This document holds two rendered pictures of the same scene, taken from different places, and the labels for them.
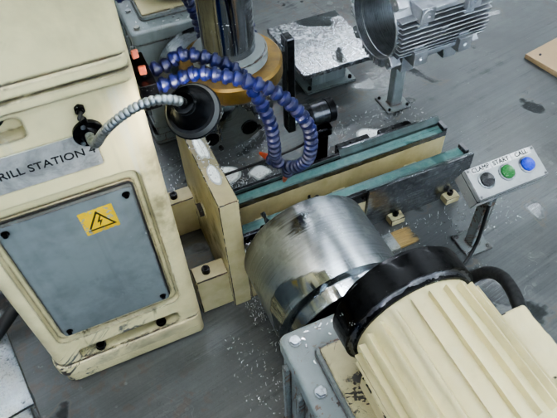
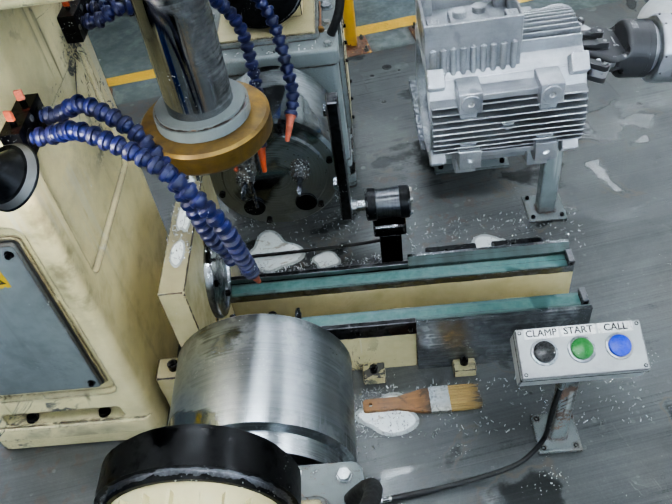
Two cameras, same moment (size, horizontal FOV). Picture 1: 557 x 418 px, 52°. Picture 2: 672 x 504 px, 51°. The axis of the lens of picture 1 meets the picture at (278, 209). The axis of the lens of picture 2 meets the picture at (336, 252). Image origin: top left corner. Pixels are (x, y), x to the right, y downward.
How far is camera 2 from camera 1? 0.46 m
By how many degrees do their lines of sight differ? 18
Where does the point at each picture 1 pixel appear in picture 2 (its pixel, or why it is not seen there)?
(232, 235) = (185, 332)
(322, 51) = not seen: hidden behind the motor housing
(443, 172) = (541, 322)
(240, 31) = (192, 85)
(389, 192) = (450, 331)
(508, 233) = (618, 437)
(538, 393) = not seen: outside the picture
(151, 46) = not seen: hidden behind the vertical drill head
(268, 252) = (183, 368)
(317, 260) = (215, 396)
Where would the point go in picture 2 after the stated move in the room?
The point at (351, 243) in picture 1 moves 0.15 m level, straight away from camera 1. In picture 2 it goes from (267, 387) to (332, 301)
